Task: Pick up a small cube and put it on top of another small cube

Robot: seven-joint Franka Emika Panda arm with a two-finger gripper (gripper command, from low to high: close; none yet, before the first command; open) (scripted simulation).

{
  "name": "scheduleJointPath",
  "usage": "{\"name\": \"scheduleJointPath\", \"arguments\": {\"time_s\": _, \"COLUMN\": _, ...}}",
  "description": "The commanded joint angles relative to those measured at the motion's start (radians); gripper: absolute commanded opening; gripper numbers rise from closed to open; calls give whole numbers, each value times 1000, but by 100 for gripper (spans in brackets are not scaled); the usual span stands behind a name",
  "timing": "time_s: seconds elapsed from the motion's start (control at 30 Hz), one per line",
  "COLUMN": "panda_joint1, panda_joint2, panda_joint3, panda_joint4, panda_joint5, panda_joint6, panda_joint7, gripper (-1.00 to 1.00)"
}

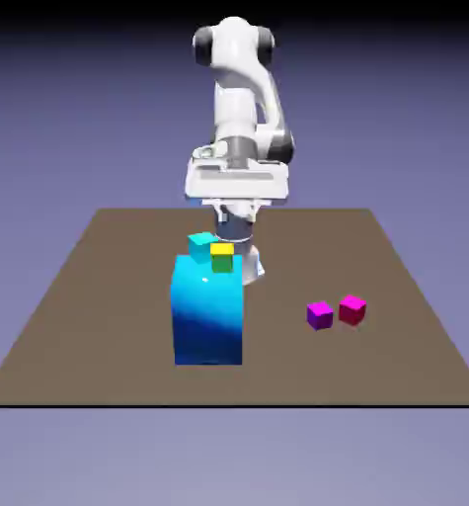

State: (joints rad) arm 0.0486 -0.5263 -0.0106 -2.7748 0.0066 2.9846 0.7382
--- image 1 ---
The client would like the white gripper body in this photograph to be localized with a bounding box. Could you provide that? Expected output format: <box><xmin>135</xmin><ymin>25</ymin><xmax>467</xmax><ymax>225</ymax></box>
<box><xmin>184</xmin><ymin>156</ymin><xmax>290</xmax><ymax>208</ymax></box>

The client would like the small cyan cube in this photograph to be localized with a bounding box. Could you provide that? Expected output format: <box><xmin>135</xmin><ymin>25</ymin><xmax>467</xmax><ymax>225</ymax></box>
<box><xmin>187</xmin><ymin>231</ymin><xmax>220</xmax><ymax>265</ymax></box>

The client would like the small yellow-green cube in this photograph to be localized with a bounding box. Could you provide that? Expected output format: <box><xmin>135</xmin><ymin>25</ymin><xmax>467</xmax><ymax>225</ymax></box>
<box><xmin>209</xmin><ymin>242</ymin><xmax>236</xmax><ymax>275</ymax></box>

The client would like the small magenta cube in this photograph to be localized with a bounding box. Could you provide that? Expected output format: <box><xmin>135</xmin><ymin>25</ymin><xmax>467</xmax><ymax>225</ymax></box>
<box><xmin>306</xmin><ymin>300</ymin><xmax>335</xmax><ymax>332</ymax></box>

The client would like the small pink-red cube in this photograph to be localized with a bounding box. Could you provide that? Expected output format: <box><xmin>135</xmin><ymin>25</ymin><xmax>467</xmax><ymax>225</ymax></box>
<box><xmin>338</xmin><ymin>294</ymin><xmax>368</xmax><ymax>327</ymax></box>

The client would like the large blue box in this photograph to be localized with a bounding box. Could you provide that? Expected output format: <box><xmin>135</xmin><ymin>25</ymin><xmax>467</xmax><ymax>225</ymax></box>
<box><xmin>170</xmin><ymin>252</ymin><xmax>244</xmax><ymax>367</ymax></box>

